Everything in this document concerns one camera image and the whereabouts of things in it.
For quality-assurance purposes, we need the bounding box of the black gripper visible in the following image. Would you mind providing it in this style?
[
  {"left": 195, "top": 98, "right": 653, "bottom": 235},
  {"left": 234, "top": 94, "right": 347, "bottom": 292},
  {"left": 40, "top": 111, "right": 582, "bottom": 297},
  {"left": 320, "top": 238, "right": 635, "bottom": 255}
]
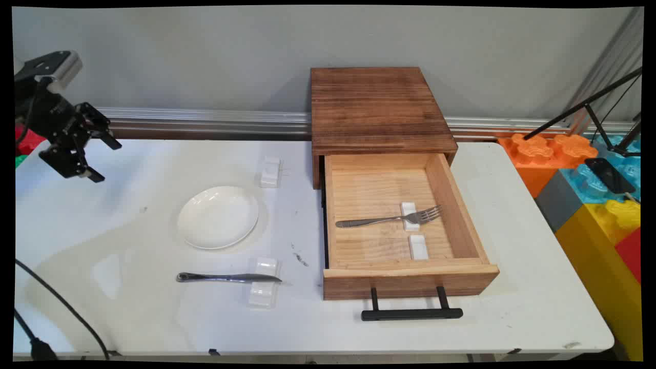
[{"left": 14, "top": 76, "right": 123, "bottom": 183}]

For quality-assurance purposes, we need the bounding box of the silver table knife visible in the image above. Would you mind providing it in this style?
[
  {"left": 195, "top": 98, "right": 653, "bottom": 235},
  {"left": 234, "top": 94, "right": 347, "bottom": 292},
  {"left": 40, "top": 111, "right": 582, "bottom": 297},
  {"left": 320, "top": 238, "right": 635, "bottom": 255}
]
[{"left": 176, "top": 272, "right": 283, "bottom": 283}]

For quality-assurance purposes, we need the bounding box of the red foam block beside yellow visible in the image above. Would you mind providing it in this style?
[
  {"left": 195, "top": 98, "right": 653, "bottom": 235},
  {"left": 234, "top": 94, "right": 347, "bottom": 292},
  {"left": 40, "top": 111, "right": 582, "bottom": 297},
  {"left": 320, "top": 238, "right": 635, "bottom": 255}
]
[{"left": 615, "top": 228, "right": 642, "bottom": 283}]

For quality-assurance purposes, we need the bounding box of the orange foam block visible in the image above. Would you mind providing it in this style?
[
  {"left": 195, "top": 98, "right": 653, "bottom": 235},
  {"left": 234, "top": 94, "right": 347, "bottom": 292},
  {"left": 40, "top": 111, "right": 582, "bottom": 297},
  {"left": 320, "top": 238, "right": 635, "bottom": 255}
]
[{"left": 497, "top": 133, "right": 599, "bottom": 198}]

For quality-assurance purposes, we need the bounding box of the dark wooden drawer cabinet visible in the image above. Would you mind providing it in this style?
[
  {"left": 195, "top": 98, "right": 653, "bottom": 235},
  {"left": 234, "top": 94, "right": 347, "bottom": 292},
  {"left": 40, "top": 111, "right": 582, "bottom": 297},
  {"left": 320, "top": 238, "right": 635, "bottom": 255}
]
[{"left": 310, "top": 67, "right": 458, "bottom": 190}]

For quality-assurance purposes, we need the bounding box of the white ceramic plate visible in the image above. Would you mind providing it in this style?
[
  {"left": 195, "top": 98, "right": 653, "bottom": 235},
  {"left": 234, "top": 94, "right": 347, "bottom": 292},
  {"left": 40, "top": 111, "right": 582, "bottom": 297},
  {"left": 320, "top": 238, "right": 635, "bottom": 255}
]
[{"left": 177, "top": 186, "right": 259, "bottom": 250}]

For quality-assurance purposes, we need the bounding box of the black drawer handle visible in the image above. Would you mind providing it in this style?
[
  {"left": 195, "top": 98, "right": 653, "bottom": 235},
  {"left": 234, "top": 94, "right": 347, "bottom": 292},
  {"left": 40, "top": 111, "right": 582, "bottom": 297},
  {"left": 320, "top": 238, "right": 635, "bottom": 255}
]
[{"left": 361, "top": 286, "right": 464, "bottom": 322}]

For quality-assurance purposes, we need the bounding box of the light wooden drawer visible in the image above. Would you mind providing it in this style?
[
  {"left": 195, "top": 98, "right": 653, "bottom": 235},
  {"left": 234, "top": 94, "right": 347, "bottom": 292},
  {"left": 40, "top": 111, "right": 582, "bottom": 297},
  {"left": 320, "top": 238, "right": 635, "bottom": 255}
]
[{"left": 321, "top": 152, "right": 500, "bottom": 301}]

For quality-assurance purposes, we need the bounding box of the grey foam block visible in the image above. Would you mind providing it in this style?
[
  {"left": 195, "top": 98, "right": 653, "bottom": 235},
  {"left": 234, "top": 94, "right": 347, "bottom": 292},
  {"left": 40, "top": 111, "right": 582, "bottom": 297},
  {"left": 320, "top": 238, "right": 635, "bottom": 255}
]
[{"left": 535, "top": 169, "right": 585, "bottom": 234}]

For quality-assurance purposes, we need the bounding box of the black smartphone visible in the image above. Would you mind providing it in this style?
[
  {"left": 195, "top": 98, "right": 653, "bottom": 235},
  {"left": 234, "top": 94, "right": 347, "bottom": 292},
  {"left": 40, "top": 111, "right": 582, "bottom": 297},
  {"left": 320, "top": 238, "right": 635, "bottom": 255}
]
[{"left": 584, "top": 157, "right": 637, "bottom": 194}]

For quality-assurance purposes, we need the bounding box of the aluminium rail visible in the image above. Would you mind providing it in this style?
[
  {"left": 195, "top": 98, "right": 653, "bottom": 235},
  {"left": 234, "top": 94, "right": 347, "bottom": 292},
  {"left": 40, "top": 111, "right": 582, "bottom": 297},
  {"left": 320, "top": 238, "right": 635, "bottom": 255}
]
[{"left": 95, "top": 107, "right": 639, "bottom": 142}]

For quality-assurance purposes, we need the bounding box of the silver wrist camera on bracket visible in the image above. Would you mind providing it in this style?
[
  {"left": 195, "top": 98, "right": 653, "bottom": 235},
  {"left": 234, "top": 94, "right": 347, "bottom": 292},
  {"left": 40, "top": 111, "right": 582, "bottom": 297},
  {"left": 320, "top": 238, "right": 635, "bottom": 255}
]
[{"left": 14, "top": 50, "right": 84, "bottom": 94}]

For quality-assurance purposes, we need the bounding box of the black tripod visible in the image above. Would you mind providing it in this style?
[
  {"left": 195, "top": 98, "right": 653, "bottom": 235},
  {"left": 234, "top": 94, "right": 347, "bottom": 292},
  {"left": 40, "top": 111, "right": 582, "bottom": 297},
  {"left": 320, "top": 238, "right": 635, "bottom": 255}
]
[{"left": 523, "top": 67, "right": 643, "bottom": 157}]

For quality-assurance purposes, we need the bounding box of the blue foam block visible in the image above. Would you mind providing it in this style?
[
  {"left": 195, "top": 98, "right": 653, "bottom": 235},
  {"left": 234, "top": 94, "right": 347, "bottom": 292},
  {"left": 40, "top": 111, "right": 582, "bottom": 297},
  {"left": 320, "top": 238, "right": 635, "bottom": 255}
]
[{"left": 559, "top": 134, "right": 641, "bottom": 206}]

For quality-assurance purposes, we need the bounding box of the silver fork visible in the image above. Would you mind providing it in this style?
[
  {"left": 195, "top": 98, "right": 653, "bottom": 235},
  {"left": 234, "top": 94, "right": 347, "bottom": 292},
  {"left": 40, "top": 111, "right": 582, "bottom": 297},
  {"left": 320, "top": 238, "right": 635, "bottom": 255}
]
[{"left": 336, "top": 205, "right": 443, "bottom": 229}]

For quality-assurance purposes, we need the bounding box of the white ceramic cutlery rest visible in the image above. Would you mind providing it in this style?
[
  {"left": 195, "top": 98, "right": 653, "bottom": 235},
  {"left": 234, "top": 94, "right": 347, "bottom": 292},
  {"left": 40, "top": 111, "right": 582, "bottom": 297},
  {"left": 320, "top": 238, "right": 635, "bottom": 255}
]
[
  {"left": 408, "top": 234, "right": 429, "bottom": 260},
  {"left": 401, "top": 202, "right": 421, "bottom": 232},
  {"left": 249, "top": 257, "right": 280, "bottom": 309},
  {"left": 260, "top": 156, "right": 282, "bottom": 189}
]

